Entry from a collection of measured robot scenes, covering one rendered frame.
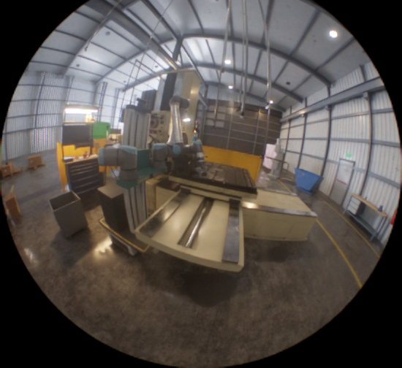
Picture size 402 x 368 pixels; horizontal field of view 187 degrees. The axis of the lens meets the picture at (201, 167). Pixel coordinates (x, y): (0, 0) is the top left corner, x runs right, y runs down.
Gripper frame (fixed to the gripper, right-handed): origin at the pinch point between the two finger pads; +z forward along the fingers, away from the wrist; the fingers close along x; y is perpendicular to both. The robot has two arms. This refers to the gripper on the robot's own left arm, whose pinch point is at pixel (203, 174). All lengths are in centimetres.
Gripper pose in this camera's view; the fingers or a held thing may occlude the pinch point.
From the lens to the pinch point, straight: 119.7
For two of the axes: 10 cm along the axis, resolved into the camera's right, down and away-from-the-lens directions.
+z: 1.9, 9.8, -0.3
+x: 3.9, -0.5, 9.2
